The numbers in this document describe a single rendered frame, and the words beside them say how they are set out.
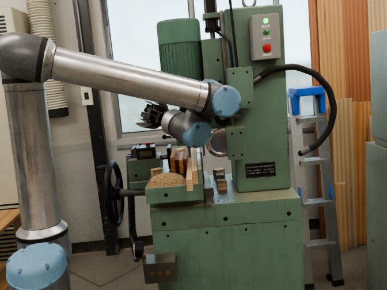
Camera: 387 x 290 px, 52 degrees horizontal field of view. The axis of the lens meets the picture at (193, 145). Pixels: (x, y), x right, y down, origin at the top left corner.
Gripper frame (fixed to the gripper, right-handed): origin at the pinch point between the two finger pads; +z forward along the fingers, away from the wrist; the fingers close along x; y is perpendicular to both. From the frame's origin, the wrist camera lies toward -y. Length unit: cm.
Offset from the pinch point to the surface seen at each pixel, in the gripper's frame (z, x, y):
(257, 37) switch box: -24.1, -37.5, -20.8
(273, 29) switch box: -27, -42, -24
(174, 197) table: -25.6, 26.2, -5.8
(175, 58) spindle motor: -0.2, -20.9, -6.7
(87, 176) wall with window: 125, 80, -57
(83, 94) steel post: 129, 20, -38
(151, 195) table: -20.5, 28.2, 0.2
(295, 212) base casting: -51, 19, -44
